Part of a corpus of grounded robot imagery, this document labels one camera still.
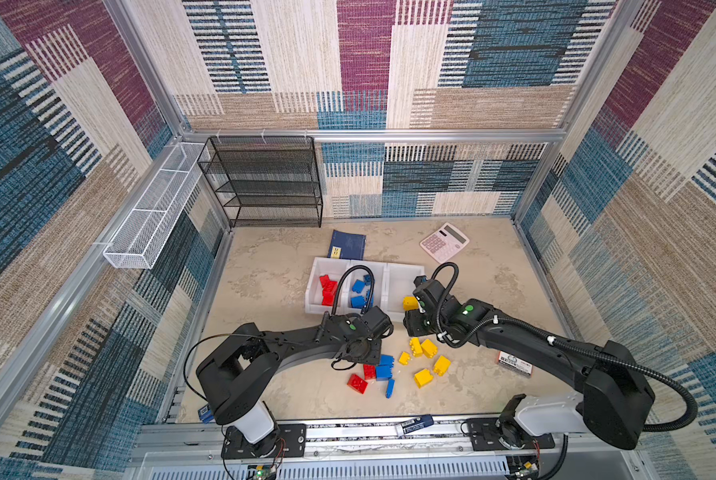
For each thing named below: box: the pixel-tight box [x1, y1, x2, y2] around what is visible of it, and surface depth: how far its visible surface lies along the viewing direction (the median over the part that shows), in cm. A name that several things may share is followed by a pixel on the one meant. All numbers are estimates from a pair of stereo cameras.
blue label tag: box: [401, 414, 434, 435], surface depth 76 cm
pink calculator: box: [420, 223, 470, 264], surface depth 113 cm
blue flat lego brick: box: [376, 365, 393, 381], surface depth 84 cm
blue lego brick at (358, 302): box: [351, 296, 367, 309], surface depth 99 cm
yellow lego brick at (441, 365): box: [433, 355, 451, 377], surface depth 85 cm
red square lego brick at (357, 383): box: [346, 374, 369, 395], surface depth 83 cm
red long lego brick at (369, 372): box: [363, 364, 376, 380], surface depth 84 cm
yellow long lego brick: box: [409, 337, 423, 358], surface depth 88 cm
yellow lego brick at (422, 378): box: [414, 369, 434, 389], surface depth 83 cm
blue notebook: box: [327, 229, 367, 261], surface depth 114 cm
